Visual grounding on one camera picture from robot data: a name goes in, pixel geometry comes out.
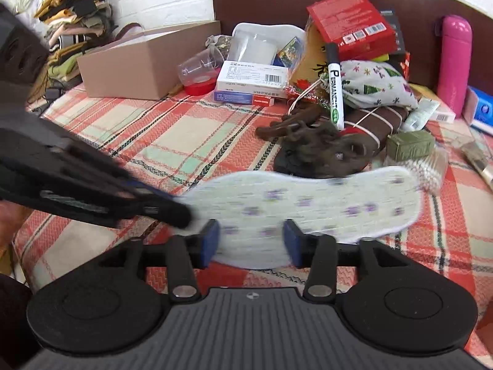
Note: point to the white medicine box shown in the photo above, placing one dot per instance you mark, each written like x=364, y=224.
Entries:
x=253, y=78

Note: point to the brown wooden headboard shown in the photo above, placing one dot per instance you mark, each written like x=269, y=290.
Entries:
x=419, y=23

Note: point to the brown cardboard box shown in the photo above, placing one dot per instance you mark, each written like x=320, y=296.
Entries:
x=143, y=65

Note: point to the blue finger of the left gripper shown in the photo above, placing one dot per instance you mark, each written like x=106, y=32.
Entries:
x=169, y=209

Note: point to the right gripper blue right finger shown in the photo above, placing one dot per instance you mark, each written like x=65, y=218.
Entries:
x=318, y=253

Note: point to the patterned foil packet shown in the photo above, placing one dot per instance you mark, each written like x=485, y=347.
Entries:
x=221, y=42

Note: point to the cotton swab container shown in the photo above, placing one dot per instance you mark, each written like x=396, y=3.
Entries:
x=430, y=170

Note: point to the plaid checkered tablecloth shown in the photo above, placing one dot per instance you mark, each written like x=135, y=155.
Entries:
x=178, y=142

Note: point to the clear plastic container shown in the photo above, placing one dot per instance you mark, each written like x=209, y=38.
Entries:
x=252, y=48

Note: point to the white tube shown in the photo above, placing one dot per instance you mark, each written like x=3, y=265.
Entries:
x=419, y=117

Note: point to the brown wooden claw comb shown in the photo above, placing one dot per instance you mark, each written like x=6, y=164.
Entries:
x=306, y=115

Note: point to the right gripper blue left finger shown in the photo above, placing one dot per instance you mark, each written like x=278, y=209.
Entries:
x=185, y=254

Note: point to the blue red flat box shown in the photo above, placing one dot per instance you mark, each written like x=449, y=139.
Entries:
x=240, y=98

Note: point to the pink thermos bottle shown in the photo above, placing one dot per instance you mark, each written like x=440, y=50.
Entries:
x=455, y=62

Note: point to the brown white striped bundle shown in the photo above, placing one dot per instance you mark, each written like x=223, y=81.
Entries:
x=377, y=123

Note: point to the black white permanent marker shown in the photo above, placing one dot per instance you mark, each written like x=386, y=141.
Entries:
x=335, y=86

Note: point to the white floral shoe insole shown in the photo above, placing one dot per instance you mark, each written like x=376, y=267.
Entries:
x=251, y=208

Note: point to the pile of clothes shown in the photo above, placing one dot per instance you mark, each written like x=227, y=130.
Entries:
x=70, y=29

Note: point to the clear plastic cup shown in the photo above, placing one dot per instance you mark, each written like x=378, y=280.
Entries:
x=201, y=67

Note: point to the colourful card box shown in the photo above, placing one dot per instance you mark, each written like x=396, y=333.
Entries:
x=290, y=55

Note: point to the brown snack bag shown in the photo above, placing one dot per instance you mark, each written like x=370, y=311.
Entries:
x=313, y=62

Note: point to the white christmas print pouch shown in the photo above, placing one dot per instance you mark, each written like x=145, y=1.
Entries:
x=368, y=84

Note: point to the large red tape roll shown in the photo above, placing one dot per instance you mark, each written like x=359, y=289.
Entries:
x=201, y=88

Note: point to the olive green small box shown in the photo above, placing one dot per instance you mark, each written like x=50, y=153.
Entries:
x=410, y=145

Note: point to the dark brown hair claw clip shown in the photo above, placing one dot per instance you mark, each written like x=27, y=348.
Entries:
x=318, y=144

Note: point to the blue tissue pack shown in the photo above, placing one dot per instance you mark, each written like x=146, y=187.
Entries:
x=478, y=110

